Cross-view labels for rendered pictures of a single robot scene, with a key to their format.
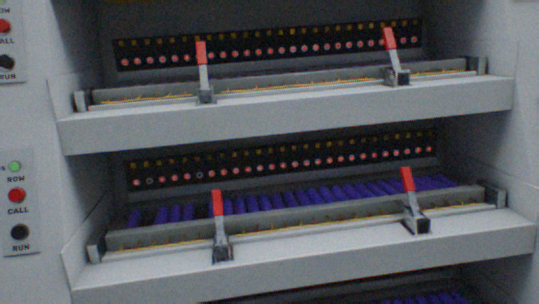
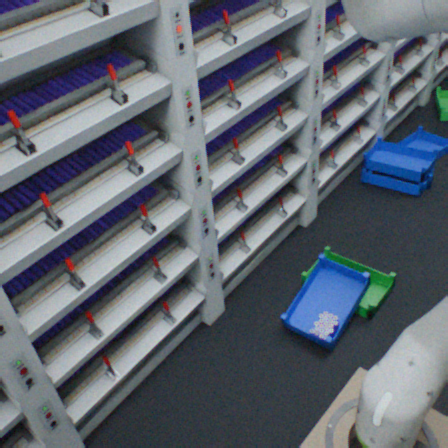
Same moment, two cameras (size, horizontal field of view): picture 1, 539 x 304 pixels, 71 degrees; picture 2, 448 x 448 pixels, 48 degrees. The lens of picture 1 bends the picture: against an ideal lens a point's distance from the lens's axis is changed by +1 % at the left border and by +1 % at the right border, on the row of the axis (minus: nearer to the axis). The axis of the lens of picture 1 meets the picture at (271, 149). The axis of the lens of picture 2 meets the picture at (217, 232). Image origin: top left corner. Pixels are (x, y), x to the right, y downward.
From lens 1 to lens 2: 0.74 m
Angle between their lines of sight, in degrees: 56
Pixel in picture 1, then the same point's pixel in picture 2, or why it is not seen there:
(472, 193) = (139, 67)
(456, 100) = (132, 18)
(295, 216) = (51, 111)
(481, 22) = not seen: outside the picture
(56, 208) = not seen: outside the picture
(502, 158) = (153, 43)
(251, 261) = (47, 147)
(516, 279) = (162, 109)
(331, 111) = (70, 43)
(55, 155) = not seen: outside the picture
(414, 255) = (122, 116)
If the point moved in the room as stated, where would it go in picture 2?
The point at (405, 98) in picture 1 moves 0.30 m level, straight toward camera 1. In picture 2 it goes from (108, 24) to (152, 67)
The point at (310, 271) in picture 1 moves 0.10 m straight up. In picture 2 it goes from (76, 142) to (64, 100)
